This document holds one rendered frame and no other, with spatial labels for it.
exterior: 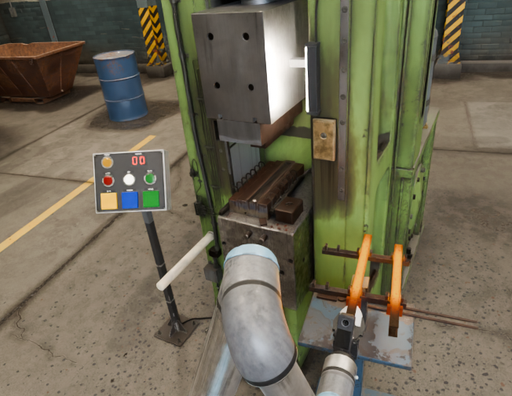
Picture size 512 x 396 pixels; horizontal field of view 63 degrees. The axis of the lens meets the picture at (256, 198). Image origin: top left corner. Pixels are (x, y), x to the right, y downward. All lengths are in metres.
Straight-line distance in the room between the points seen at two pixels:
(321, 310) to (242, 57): 1.02
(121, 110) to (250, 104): 4.82
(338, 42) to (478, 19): 6.01
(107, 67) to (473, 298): 5.13
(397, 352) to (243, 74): 1.14
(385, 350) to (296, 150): 1.08
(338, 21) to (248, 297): 1.08
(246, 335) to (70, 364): 2.09
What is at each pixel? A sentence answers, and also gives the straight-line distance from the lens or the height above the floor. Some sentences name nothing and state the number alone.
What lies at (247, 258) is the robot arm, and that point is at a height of 1.41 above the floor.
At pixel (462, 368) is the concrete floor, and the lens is 2.54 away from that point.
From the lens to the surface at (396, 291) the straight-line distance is 1.44.
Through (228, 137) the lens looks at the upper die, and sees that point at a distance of 1.73.
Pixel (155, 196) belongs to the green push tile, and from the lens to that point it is 1.95.
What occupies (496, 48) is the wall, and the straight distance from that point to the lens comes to 7.63.
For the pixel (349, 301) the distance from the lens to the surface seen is 1.38.
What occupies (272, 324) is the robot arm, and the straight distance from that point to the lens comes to 0.76.
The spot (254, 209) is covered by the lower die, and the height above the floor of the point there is 0.96.
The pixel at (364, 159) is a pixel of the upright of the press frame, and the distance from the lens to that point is 1.69.
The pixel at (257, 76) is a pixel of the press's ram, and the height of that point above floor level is 1.55.
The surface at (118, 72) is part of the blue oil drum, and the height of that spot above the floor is 0.69.
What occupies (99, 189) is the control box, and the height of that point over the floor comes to 1.05.
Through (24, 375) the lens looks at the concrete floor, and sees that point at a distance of 2.86.
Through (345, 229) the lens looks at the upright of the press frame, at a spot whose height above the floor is 0.85.
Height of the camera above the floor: 1.94
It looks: 31 degrees down
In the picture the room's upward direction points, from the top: 6 degrees counter-clockwise
